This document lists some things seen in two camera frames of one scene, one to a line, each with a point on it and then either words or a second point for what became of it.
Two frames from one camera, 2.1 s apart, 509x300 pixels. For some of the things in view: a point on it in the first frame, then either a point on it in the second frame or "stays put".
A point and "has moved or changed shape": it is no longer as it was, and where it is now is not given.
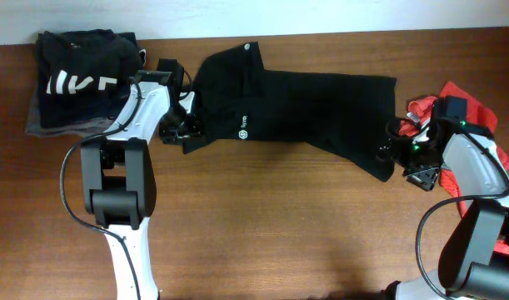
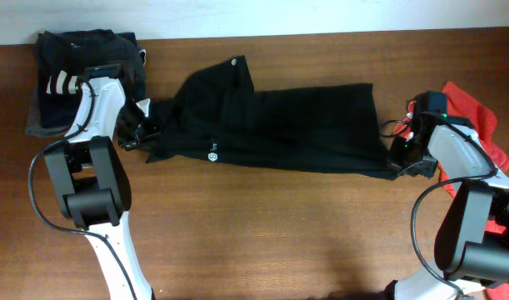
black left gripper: (194, 131) → (129, 142)
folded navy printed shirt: (84, 74) stays put
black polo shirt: (346, 116) has moved or changed shape
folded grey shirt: (84, 128) stays put
